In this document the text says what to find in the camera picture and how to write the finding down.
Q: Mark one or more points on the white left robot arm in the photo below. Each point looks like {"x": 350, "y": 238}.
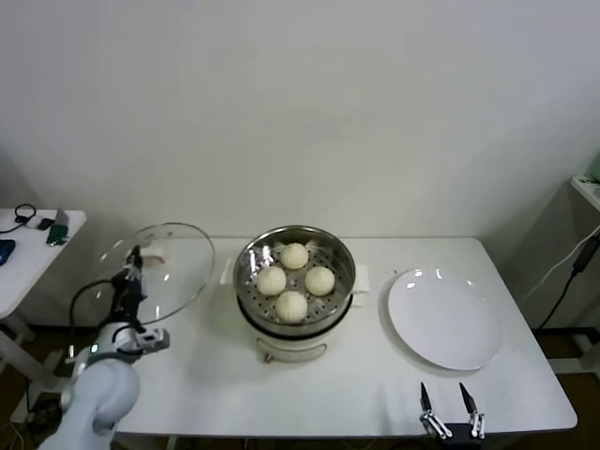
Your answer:
{"x": 100, "y": 394}

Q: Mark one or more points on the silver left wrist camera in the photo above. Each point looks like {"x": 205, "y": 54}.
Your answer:
{"x": 152, "y": 340}

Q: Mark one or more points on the white steamed baozi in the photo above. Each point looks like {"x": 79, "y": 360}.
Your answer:
{"x": 319, "y": 281}
{"x": 271, "y": 282}
{"x": 290, "y": 307}
{"x": 294, "y": 256}

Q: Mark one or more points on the blue rounded device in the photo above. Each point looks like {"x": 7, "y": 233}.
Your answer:
{"x": 5, "y": 253}

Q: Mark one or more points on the white shelf board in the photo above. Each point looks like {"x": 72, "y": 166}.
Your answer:
{"x": 591, "y": 194}

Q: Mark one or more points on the white stand foot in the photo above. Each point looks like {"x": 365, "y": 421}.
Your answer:
{"x": 590, "y": 349}

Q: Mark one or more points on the small black phone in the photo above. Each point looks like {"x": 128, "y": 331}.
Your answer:
{"x": 42, "y": 224}

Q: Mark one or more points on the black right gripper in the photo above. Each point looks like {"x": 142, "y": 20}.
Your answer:
{"x": 461, "y": 438}

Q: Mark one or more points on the small white box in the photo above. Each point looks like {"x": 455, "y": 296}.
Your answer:
{"x": 32, "y": 224}

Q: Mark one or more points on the cream electric cooker base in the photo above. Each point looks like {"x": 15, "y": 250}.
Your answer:
{"x": 290, "y": 349}

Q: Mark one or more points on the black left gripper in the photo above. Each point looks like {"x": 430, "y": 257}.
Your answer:
{"x": 126, "y": 300}

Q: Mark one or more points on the pale green box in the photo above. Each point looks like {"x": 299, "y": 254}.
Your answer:
{"x": 595, "y": 164}

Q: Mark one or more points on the large white plate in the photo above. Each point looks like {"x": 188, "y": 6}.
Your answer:
{"x": 440, "y": 319}

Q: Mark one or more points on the round glass pot lid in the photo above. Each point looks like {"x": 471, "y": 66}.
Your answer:
{"x": 183, "y": 272}

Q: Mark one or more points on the perforated steel steamer basket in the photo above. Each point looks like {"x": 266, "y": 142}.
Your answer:
{"x": 248, "y": 276}

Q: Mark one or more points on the white side table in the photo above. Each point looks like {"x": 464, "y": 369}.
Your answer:
{"x": 28, "y": 281}

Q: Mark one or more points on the green grey clamp tool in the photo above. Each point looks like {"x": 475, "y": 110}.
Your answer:
{"x": 56, "y": 234}

